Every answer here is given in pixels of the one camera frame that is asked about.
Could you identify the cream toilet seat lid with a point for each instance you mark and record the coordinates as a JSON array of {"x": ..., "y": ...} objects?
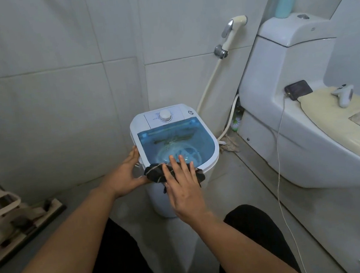
[{"x": 344, "y": 129}]

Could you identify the person's right leg black trousers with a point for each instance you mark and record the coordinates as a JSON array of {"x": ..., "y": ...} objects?
[{"x": 258, "y": 226}]

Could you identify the person's leg black trousers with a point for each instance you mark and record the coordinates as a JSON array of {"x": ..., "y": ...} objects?
[
  {"x": 123, "y": 264},
  {"x": 258, "y": 226}
]

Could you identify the person's right forearm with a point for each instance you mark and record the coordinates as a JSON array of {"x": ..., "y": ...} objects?
[{"x": 244, "y": 250}]

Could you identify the person's left leg black trousers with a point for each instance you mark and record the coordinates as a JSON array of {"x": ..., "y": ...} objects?
[{"x": 123, "y": 264}]

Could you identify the white toilet tank lid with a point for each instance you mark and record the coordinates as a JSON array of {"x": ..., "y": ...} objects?
[{"x": 291, "y": 33}]

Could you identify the cream bidet sprayer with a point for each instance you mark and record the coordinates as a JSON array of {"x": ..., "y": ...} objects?
[{"x": 234, "y": 31}]

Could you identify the green and white brush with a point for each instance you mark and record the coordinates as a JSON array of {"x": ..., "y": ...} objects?
[{"x": 237, "y": 121}]

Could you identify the white handheld controller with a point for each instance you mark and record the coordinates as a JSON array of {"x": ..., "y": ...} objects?
[{"x": 344, "y": 96}]

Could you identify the person's left hand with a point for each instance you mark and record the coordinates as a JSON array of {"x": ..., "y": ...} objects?
[{"x": 125, "y": 178}]

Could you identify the white toilet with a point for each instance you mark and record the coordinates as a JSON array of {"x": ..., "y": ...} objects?
[{"x": 266, "y": 99}]

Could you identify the person's left thumb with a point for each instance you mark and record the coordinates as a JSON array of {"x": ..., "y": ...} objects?
[{"x": 141, "y": 177}]

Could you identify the black striped cloth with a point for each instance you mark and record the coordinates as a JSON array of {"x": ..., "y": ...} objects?
[{"x": 157, "y": 174}]

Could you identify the person's right little finger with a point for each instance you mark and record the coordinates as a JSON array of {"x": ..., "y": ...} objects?
[{"x": 198, "y": 179}]

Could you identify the person's left forearm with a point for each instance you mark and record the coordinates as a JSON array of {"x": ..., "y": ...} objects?
[{"x": 60, "y": 255}]

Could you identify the dirty beige rag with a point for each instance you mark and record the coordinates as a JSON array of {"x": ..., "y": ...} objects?
[{"x": 229, "y": 144}]

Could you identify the beige floor mop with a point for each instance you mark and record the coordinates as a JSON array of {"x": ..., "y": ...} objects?
[{"x": 18, "y": 221}]

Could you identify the white timer dial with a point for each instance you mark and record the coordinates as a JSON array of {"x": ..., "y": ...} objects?
[{"x": 165, "y": 115}]

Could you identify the blue transparent machine lid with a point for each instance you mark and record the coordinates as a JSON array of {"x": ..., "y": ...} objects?
[{"x": 183, "y": 140}]

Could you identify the person's right middle finger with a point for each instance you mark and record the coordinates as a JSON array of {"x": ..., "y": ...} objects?
[{"x": 183, "y": 168}]

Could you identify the person's right thumb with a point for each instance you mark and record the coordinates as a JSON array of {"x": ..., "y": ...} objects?
[{"x": 168, "y": 191}]

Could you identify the black phone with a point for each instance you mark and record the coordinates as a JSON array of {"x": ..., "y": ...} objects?
[{"x": 298, "y": 89}]

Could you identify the white mini washing machine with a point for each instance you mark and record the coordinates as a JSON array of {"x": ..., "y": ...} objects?
[{"x": 161, "y": 201}]

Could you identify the person's right hand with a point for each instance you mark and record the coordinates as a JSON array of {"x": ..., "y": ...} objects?
[{"x": 185, "y": 195}]

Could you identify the chrome sprayer holder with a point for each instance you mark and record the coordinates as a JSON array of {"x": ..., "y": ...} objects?
[{"x": 220, "y": 51}]

